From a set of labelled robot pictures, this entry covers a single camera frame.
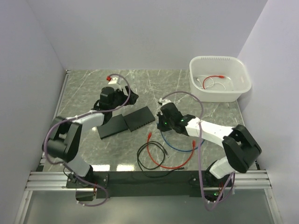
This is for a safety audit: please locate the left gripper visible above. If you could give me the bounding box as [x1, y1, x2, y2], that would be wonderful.
[109, 85, 138, 110]

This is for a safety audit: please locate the blue ethernet cable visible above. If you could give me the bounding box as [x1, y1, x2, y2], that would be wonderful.
[161, 130, 206, 153]

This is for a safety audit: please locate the black network switch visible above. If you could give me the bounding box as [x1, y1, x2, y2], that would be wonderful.
[124, 106, 155, 132]

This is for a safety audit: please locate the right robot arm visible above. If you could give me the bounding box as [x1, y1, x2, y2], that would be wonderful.
[157, 100, 262, 186]

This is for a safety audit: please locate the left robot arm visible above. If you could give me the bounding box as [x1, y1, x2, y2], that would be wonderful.
[43, 86, 139, 188]

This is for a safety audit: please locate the black flat box left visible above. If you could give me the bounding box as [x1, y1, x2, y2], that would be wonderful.
[97, 114, 128, 140]

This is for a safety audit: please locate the white plastic basin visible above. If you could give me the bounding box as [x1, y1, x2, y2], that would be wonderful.
[189, 56, 252, 102]

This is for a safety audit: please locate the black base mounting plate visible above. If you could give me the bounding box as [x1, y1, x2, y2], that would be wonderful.
[66, 170, 229, 198]

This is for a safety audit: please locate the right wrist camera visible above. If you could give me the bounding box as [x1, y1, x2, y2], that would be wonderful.
[158, 98, 171, 106]

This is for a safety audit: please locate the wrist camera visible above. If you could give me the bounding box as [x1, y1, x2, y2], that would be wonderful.
[158, 98, 171, 106]
[107, 76, 121, 90]

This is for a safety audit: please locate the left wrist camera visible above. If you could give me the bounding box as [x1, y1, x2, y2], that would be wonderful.
[107, 76, 121, 90]

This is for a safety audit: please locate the red ethernet cable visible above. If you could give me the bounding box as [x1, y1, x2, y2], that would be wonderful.
[146, 132, 196, 169]

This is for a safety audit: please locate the black ethernet cable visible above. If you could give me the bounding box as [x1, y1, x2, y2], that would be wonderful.
[136, 142, 185, 178]

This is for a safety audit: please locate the white cable in basin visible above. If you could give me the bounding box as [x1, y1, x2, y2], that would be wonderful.
[195, 76, 234, 91]

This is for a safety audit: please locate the red cable in basin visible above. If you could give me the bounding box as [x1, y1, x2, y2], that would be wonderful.
[202, 75, 224, 90]

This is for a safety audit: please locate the aluminium frame rail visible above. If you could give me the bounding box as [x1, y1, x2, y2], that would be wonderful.
[25, 170, 272, 191]

